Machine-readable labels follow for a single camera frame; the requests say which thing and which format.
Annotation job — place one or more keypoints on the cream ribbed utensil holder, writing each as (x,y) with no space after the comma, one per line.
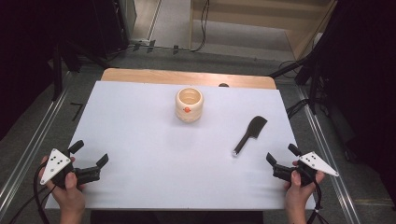
(189,104)

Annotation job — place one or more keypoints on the person's dark clothing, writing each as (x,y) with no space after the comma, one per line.
(174,218)

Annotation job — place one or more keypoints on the black metal stand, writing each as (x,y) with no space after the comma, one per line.
(57,71)
(313,90)

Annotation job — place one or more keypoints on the metal floor rail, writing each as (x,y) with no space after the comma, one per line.
(35,140)
(347,200)

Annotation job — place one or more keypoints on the white table cover sheet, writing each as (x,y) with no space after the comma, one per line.
(155,155)

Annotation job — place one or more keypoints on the black spatula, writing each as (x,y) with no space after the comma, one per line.
(253,129)

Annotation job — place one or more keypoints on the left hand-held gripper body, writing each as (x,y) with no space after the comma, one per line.
(55,163)

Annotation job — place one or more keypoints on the light wooden cabinet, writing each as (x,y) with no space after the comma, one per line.
(305,43)

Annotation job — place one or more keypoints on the person's left hand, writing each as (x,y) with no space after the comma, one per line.
(71,196)

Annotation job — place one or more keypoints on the dark table grommet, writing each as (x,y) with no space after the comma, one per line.
(223,85)

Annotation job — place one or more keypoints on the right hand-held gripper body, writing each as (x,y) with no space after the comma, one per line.
(314,163)

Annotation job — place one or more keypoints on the person's right hand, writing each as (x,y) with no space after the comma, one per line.
(297,194)

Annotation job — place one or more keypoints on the black plug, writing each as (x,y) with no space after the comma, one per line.
(151,46)
(176,49)

